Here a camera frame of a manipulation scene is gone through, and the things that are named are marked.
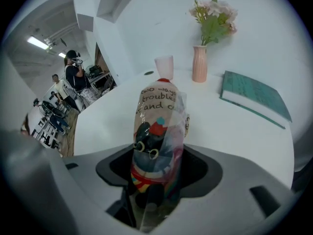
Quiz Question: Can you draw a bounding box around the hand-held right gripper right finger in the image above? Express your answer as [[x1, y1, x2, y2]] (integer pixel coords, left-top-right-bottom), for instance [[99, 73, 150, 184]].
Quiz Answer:
[[156, 143, 302, 235]]

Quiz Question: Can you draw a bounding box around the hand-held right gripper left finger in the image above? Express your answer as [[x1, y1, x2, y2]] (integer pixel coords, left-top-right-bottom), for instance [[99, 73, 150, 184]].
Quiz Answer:
[[47, 143, 147, 235]]

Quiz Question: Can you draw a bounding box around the white table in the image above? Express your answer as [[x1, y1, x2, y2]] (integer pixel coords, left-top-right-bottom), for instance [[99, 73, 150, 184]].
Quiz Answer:
[[73, 69, 295, 190]]

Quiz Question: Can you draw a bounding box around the teal hardcover book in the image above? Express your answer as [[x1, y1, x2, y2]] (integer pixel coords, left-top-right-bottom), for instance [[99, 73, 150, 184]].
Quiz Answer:
[[219, 70, 293, 130]]

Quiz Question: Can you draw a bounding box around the pink ribbed vase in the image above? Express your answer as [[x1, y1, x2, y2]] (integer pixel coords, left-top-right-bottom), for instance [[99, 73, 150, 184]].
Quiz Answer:
[[192, 45, 208, 83]]

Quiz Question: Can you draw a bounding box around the pink cup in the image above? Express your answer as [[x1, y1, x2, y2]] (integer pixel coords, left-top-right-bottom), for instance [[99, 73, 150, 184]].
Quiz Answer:
[[154, 55, 174, 81]]

